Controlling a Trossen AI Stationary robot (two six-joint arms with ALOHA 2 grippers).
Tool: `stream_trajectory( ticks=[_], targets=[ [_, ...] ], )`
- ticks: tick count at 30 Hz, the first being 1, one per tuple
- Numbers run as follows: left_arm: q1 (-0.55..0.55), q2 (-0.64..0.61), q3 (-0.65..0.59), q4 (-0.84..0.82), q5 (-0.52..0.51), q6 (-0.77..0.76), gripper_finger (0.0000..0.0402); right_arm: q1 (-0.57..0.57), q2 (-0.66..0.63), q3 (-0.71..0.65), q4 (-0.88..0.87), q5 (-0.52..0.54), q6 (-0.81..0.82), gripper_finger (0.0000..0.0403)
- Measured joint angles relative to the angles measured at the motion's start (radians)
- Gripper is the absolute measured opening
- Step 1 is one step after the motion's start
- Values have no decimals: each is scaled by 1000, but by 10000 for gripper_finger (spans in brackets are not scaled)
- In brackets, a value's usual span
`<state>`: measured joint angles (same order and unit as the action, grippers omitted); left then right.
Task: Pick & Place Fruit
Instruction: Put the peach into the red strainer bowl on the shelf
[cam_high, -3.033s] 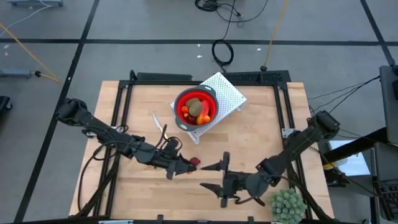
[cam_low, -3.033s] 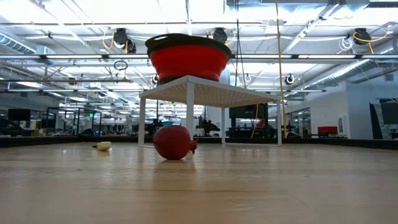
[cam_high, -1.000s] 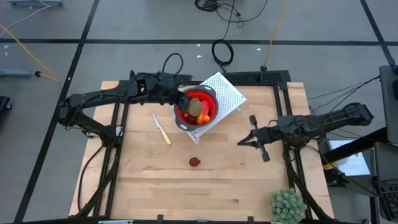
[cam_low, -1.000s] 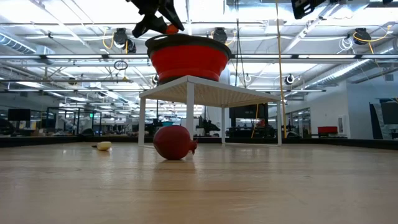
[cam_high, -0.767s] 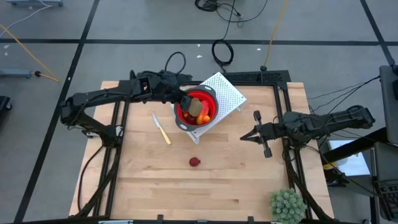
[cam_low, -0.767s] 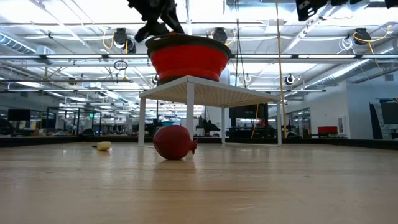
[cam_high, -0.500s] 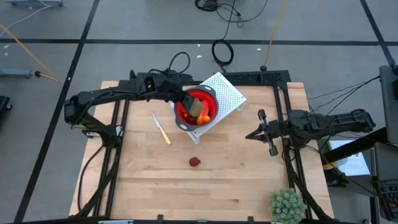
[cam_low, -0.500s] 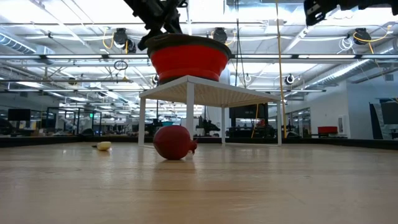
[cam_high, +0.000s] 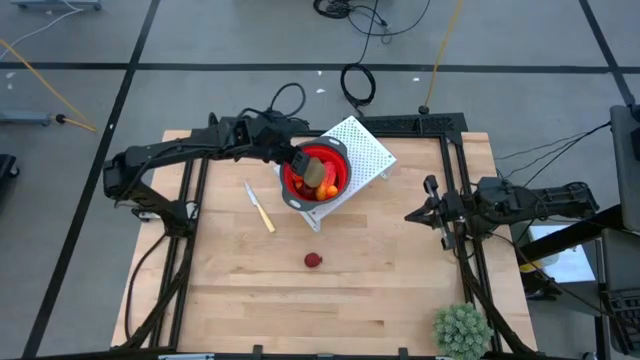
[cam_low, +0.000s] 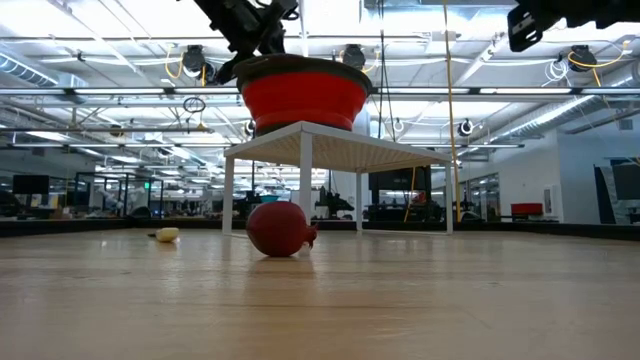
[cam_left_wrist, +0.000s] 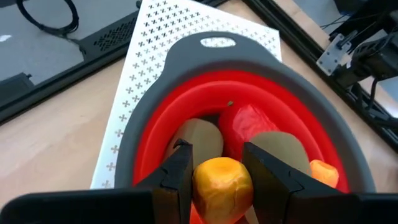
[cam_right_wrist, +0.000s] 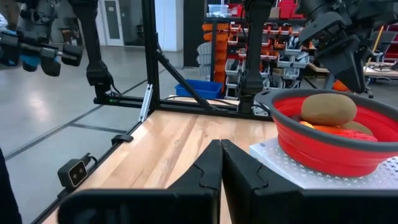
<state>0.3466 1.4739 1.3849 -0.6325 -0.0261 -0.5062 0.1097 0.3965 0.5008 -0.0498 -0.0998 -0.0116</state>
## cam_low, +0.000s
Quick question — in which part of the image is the black wall panel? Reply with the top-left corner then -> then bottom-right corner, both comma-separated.
593,158 -> 640,226

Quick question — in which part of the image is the red collapsible bowl grey rim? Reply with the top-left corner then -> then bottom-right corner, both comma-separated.
233,53 -> 375,136

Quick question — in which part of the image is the black monitor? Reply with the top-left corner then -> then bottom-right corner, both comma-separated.
12,174 -> 51,196

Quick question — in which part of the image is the red box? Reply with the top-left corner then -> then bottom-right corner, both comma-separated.
510,202 -> 544,217

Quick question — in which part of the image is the black hanging cable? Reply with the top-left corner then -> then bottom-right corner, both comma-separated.
377,0 -> 397,141

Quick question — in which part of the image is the small pale yellow piece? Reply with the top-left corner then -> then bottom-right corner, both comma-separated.
148,226 -> 180,244

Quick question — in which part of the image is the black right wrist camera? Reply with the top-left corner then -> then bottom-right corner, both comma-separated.
507,4 -> 545,54

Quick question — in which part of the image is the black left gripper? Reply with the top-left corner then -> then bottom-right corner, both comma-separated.
193,0 -> 300,85

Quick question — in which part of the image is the white perforated metal shelf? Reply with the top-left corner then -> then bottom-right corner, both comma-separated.
222,121 -> 455,236

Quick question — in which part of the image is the dark red pomegranate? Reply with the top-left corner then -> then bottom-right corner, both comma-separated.
246,200 -> 319,259

